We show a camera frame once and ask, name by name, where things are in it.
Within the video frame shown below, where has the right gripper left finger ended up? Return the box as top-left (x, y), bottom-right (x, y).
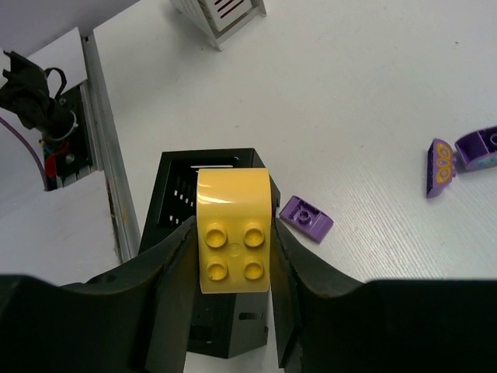
top-left (1, 218), bottom-right (198, 372)

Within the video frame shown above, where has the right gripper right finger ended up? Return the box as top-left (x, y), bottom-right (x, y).
top-left (270, 220), bottom-right (496, 372)

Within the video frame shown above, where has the black two-compartment container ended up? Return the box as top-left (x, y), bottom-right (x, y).
top-left (140, 148), bottom-right (280, 358)

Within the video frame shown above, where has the yellow red lego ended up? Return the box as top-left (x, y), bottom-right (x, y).
top-left (196, 168), bottom-right (273, 294)

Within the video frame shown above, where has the purple pink lego slope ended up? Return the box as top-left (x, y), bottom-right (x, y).
top-left (426, 138), bottom-right (457, 199)

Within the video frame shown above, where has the purple lego piece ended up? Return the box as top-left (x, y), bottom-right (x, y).
top-left (455, 126), bottom-right (497, 171)

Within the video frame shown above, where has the small lilac lego brick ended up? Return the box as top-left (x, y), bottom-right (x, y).
top-left (280, 195), bottom-right (334, 243)

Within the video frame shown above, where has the white two-compartment container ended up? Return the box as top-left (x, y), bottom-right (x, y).
top-left (171, 0), bottom-right (267, 51)

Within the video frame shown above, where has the aluminium front rail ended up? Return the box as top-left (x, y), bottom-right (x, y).
top-left (81, 34), bottom-right (141, 262)

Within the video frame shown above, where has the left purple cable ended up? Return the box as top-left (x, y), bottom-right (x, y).
top-left (0, 115), bottom-right (50, 191)

